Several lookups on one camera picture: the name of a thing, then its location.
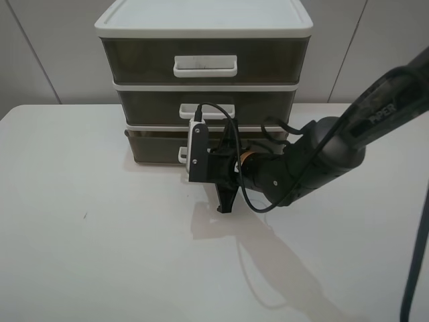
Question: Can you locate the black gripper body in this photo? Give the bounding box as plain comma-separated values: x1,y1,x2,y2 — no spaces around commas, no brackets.
208,119,242,185

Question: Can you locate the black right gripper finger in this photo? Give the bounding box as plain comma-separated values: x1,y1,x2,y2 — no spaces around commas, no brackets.
215,183,239,213

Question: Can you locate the dark bottom drawer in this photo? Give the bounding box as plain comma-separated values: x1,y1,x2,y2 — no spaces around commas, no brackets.
125,129,284,164

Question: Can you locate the dark drawer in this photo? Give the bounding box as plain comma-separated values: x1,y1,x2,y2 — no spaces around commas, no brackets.
125,129,284,164
118,91,295,126
102,38,309,85

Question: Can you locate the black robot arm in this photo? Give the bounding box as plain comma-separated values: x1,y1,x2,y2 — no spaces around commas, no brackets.
208,50,428,213

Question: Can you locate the dark middle drawer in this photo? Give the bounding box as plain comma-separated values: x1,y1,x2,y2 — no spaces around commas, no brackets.
118,91,295,126

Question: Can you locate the dark top drawer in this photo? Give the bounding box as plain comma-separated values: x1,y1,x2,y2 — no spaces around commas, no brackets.
102,38,309,85

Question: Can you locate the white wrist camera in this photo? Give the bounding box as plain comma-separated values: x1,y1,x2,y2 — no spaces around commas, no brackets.
186,119,208,182

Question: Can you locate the white drawer cabinet frame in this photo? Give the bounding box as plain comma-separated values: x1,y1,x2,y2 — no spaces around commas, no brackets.
95,1,313,146

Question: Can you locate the black hanging cable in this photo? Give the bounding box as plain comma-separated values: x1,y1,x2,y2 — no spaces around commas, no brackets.
400,180,429,322

